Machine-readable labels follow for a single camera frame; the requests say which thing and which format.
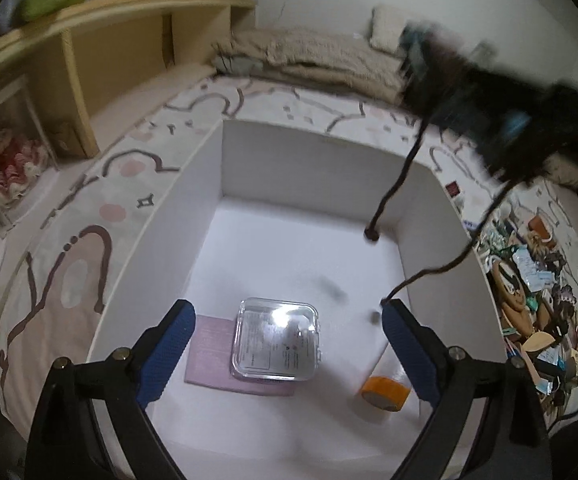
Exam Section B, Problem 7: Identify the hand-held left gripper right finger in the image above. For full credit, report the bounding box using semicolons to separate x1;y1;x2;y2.
381;299;552;480

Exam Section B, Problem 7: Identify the display case with flowers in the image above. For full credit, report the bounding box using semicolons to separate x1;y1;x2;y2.
0;72;60;231

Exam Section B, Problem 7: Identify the clear plastic case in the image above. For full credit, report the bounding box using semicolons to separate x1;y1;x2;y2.
230;297;324;381

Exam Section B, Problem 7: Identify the white zip pouch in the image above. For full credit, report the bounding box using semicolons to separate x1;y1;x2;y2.
514;250;544;281

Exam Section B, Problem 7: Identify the panda cork coaster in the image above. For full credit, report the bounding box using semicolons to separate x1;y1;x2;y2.
491;260;524;306

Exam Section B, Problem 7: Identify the wooden headboard shelf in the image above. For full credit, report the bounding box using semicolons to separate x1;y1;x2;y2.
0;0;257;161

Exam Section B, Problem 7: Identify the white cardboard box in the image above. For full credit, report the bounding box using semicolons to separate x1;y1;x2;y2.
86;119;512;466

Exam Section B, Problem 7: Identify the purple card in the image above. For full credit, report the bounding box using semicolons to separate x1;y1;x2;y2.
184;314;297;397

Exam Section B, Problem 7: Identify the small beige pillow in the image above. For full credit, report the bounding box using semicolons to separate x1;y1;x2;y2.
369;4;410;53

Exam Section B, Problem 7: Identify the wooden wedge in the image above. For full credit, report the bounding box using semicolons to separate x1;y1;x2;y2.
521;332;560;356

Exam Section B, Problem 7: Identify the beige blanket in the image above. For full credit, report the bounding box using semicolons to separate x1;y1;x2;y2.
211;27;410;106

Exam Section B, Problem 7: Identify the orange tape roll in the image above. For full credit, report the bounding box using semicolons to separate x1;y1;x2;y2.
360;360;411;412

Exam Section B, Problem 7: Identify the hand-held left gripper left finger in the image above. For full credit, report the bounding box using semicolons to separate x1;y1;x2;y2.
24;299;197;480

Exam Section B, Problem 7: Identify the printed bed sheet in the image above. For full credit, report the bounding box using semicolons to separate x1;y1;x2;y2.
0;77;578;431

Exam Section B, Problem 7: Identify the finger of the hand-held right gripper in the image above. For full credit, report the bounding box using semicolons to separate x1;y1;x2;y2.
474;67;554;183

